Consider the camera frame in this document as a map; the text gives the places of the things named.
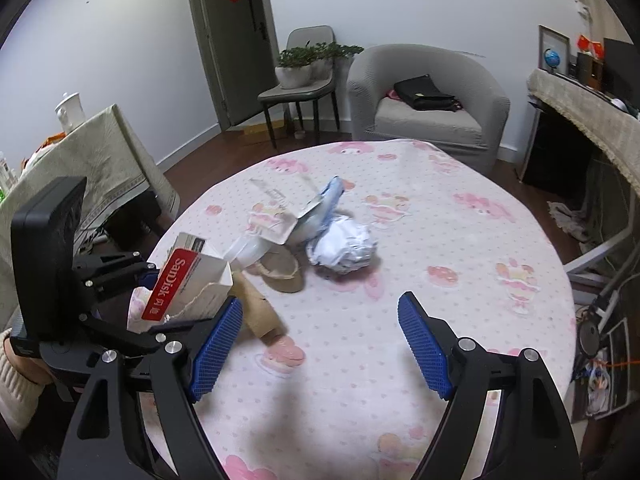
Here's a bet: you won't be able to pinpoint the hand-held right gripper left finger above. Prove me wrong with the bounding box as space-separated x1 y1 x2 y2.
56 296 245 480

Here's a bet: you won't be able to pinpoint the sideboard with lace runner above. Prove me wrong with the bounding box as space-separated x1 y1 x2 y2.
527 67 640 198

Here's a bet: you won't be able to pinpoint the white jug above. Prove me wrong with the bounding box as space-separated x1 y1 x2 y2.
55 91 83 133

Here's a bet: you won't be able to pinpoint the grey door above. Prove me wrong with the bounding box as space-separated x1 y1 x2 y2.
185 0 281 131

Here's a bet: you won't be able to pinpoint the person's left forearm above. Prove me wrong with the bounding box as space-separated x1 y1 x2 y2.
0 327 56 441

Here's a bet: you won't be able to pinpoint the white blister card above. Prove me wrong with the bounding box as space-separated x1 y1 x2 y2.
248 176 326 246

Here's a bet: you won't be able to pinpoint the blue and white package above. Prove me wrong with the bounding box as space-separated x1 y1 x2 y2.
292 175 346 246

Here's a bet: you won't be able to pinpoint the brown tape roll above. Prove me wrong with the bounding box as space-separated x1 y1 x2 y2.
257 245 303 295

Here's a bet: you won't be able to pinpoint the clear plastic wrapper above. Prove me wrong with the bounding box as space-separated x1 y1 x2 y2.
227 232 271 268

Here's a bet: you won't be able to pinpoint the grey armchair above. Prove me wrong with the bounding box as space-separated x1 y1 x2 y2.
346 43 511 176

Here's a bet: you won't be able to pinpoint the brown kraft paper piece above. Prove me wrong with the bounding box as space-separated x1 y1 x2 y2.
232 272 288 343

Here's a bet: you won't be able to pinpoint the white desk frame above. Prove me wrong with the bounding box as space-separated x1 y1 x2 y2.
565 225 633 286

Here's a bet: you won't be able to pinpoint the black handbag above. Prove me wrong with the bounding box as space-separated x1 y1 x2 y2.
393 74 463 112

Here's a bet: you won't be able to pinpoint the white rag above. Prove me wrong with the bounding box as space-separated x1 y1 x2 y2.
547 201 593 241

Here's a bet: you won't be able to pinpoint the table with beige tablecloth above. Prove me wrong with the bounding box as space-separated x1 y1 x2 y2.
0 104 181 328

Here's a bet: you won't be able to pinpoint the brown wooden box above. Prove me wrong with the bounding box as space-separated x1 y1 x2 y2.
575 52 603 91

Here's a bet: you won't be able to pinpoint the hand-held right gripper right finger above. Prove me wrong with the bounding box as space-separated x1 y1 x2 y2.
397 291 583 480

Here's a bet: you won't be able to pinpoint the grey chair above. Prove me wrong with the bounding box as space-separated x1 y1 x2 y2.
257 26 342 148

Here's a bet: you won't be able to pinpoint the flat cardboard piece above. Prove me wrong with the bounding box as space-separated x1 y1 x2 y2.
242 122 291 147

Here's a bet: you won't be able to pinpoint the picture frame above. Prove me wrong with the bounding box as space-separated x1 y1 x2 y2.
537 25 571 77

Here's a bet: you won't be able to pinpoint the black monitor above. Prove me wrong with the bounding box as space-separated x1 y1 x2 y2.
602 37 640 98

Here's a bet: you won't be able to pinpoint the red and white cardboard box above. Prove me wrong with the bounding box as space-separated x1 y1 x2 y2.
141 232 235 322

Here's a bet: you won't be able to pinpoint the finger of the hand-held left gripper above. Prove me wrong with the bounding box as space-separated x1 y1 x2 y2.
77 310 216 361
74 250 162 306

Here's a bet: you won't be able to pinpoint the white paper ball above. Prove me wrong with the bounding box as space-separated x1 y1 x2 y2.
306 214 378 276

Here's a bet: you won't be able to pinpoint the pink printed blanket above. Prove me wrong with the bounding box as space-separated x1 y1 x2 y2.
127 139 578 480

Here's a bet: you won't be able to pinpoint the potted plant in white pot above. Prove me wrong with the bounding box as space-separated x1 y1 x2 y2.
275 46 321 90
312 41 365 81

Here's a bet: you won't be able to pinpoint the orange packet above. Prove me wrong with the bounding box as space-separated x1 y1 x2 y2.
20 132 66 166

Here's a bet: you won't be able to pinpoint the red desk ornaments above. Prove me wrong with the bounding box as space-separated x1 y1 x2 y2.
577 35 606 58

